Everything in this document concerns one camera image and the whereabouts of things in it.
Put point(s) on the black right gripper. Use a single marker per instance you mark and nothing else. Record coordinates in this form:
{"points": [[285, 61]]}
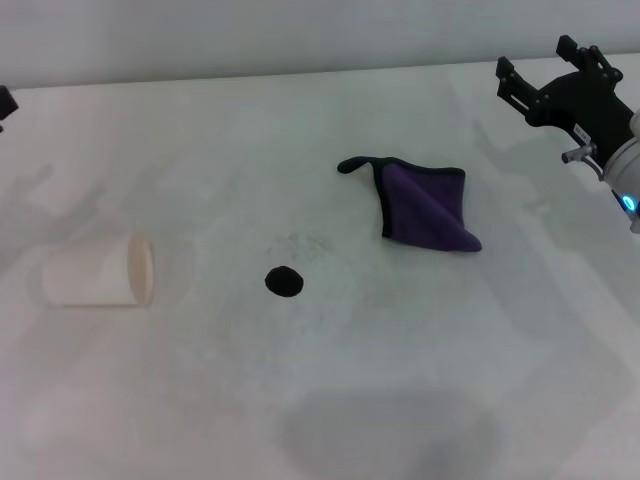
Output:
{"points": [[585, 107]]}

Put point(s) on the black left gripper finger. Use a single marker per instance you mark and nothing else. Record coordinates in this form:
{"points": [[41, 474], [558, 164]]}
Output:
{"points": [[6, 102]]}

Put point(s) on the purple rag with black trim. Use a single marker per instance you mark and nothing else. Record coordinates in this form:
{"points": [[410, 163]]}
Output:
{"points": [[425, 205]]}

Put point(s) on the white paper cup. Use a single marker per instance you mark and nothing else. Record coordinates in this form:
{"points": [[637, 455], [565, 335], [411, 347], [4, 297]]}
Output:
{"points": [[95, 277]]}

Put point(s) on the black water stain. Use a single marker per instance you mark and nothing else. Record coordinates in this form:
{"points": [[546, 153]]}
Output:
{"points": [[284, 282]]}

